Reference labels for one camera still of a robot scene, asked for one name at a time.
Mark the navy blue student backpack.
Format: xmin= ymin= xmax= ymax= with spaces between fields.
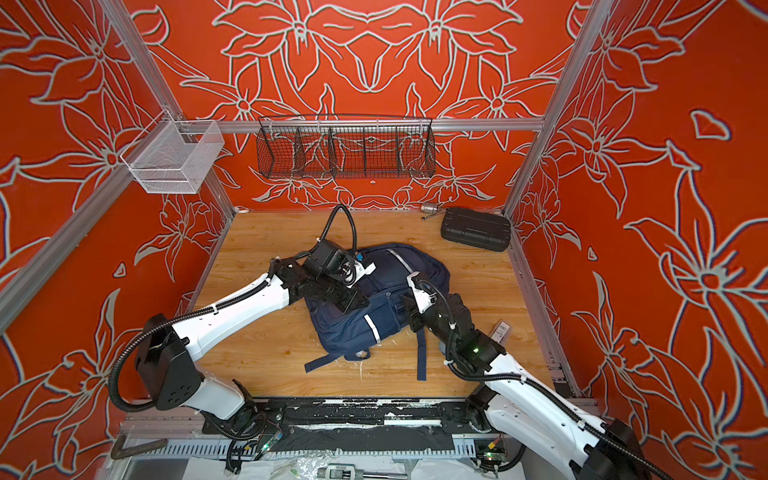
xmin=305 ymin=243 xmax=450 ymax=373

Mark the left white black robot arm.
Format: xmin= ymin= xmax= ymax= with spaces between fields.
xmin=107 ymin=233 xmax=375 ymax=421

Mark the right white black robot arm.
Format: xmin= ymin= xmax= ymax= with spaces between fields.
xmin=405 ymin=272 xmax=668 ymax=479

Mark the black plastic tool case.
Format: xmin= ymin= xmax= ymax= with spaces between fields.
xmin=440 ymin=207 xmax=511 ymax=252

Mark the small silver metal cylinder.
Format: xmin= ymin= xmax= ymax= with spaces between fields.
xmin=420 ymin=202 xmax=445 ymax=220

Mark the dark metal hex key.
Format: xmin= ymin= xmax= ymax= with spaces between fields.
xmin=110 ymin=435 xmax=168 ymax=460

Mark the black wire wall basket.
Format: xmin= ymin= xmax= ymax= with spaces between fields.
xmin=256 ymin=115 xmax=437 ymax=180

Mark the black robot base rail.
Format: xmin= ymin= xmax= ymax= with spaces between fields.
xmin=201 ymin=395 xmax=523 ymax=457

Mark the white wire mesh basket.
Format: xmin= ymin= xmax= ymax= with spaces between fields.
xmin=120 ymin=110 xmax=224 ymax=194

